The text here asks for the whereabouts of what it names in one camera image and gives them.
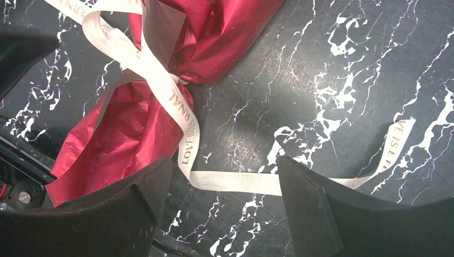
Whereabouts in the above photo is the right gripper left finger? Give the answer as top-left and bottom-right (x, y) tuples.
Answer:
(1, 157), (173, 256)

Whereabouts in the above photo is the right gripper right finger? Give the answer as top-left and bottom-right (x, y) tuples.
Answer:
(277, 156), (453, 256)

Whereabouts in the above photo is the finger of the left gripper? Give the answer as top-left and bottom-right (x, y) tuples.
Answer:
(1, 24), (59, 99)

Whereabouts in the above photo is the beige ribbon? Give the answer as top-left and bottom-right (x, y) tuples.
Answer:
(44, 0), (417, 197)

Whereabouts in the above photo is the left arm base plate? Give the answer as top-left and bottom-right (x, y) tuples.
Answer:
(1, 136), (56, 211)

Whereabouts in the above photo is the red wrapping paper sheet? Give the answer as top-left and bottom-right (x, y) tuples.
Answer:
(46, 1), (282, 206)

